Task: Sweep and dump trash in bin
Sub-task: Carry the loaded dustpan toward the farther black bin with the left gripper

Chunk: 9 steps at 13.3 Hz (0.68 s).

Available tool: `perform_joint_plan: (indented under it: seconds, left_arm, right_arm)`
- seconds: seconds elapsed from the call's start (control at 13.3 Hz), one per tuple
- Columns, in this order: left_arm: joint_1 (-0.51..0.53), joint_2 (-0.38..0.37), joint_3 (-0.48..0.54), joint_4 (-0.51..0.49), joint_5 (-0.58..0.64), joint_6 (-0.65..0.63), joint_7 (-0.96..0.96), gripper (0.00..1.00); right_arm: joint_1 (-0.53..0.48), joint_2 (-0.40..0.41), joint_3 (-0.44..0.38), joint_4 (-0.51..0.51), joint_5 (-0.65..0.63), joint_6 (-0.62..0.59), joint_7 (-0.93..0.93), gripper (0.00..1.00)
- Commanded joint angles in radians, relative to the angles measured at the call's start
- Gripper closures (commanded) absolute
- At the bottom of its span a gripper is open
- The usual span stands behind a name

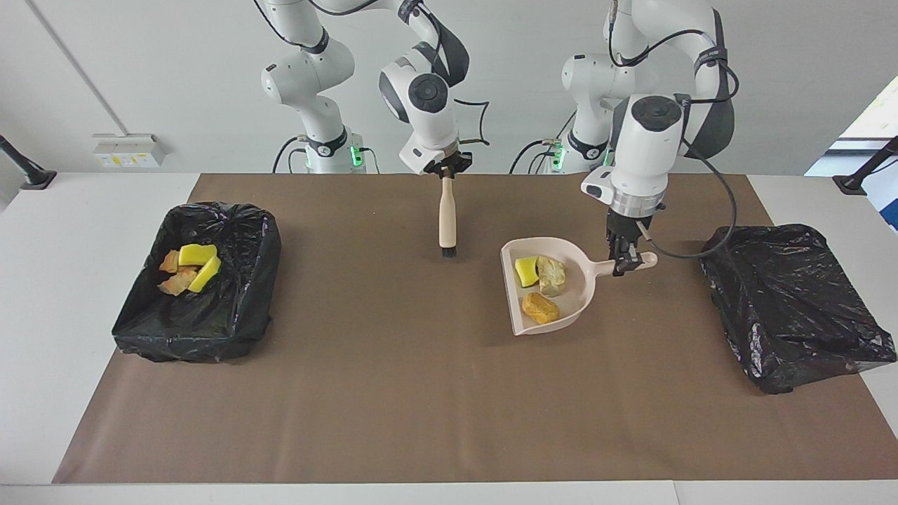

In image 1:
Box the beige hand brush black bristles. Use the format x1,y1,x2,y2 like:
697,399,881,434
438,175,458,259

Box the beige plastic dustpan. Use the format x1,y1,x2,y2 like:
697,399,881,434
500,237,659,337

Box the pale bread chunk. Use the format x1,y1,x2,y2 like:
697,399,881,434
537,255,567,297

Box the brown bread roll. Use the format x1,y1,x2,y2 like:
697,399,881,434
522,292,561,325

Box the green and yellow sponge piece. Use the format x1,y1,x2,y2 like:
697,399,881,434
188,254,222,293

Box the black bag lined bin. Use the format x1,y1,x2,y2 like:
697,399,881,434
112,202,283,364
698,224,898,395

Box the brown table mat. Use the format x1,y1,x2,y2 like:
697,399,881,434
53,173,898,485

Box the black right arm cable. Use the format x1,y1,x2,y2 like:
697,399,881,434
253,0,490,148

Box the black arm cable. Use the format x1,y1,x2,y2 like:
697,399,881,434
607,0,741,260
253,0,490,148

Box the black base cable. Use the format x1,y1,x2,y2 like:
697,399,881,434
509,109,577,175
272,137,309,174

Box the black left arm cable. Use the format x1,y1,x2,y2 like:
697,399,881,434
607,0,741,260

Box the white wall socket box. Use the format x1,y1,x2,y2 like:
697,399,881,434
93,133,167,169

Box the grey wall conduit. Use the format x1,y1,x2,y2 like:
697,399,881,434
27,0,129,135

